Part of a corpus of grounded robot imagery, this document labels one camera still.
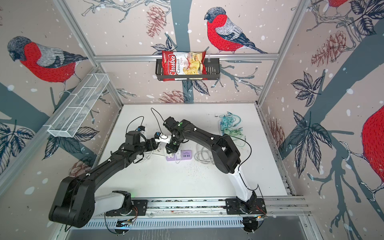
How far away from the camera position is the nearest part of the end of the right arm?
660mm

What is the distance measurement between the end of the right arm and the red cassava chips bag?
0.30 m

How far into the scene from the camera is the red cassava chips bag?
2.86 feet
